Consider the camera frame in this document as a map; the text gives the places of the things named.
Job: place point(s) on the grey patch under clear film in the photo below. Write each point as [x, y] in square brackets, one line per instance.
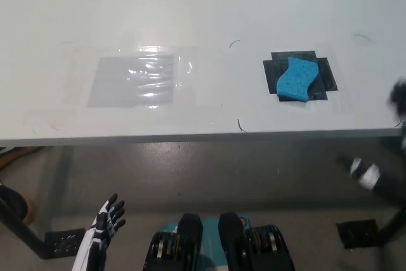
[133, 80]

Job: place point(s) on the black tape square mark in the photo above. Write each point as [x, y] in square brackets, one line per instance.
[272, 71]

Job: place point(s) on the black teal robot body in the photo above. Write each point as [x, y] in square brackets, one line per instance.
[190, 245]

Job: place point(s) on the black floor plate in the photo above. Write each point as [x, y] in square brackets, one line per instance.
[65, 243]
[356, 233]

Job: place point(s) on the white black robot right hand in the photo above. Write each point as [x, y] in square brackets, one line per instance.
[369, 174]

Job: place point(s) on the black table leg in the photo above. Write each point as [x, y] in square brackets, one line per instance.
[393, 226]
[20, 231]

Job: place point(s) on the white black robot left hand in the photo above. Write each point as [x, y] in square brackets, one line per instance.
[106, 220]

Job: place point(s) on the blue wavy sponge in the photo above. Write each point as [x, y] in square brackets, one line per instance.
[296, 80]

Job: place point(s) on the black round roll tan rim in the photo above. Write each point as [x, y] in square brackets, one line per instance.
[14, 198]

